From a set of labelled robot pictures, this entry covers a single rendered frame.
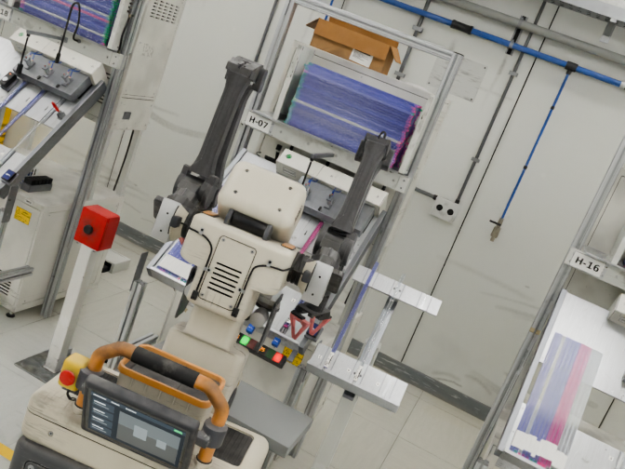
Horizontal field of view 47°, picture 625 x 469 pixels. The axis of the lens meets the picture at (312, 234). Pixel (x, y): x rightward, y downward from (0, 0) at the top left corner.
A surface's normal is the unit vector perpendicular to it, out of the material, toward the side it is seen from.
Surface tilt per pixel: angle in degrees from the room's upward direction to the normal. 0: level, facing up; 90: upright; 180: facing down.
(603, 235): 90
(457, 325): 90
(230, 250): 82
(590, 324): 44
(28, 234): 90
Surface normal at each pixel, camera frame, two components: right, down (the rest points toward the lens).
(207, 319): -0.11, 0.07
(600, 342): 0.02, -0.56
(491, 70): -0.33, 0.12
